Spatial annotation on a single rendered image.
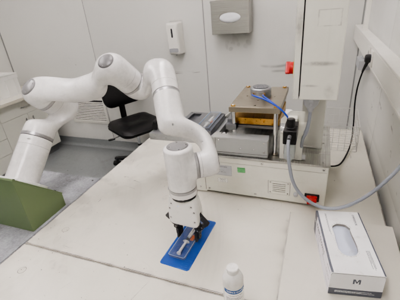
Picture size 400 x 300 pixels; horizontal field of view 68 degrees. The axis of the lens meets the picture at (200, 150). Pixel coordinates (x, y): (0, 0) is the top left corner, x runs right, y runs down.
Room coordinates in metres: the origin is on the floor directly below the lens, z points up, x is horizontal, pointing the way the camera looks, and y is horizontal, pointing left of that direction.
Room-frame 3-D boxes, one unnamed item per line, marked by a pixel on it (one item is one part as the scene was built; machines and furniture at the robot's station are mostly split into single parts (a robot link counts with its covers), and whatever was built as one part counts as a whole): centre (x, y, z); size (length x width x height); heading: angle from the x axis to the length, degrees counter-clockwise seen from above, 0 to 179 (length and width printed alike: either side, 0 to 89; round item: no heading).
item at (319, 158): (1.09, -0.28, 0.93); 0.46 x 0.35 x 0.01; 67
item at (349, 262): (0.58, -0.36, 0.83); 0.23 x 0.12 x 0.07; 167
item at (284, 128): (0.85, -0.28, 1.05); 0.15 x 0.05 x 0.15; 157
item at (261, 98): (1.07, -0.27, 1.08); 0.31 x 0.24 x 0.13; 157
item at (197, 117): (1.21, -0.01, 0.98); 0.20 x 0.17 x 0.03; 157
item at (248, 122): (1.10, -0.25, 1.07); 0.22 x 0.17 x 0.10; 157
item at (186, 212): (0.75, 0.06, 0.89); 0.10 x 0.08 x 0.11; 64
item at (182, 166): (0.75, 0.06, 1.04); 0.09 x 0.08 x 0.13; 99
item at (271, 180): (1.09, -0.24, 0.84); 0.53 x 0.37 x 0.17; 67
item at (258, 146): (1.01, -0.13, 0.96); 0.26 x 0.05 x 0.07; 67
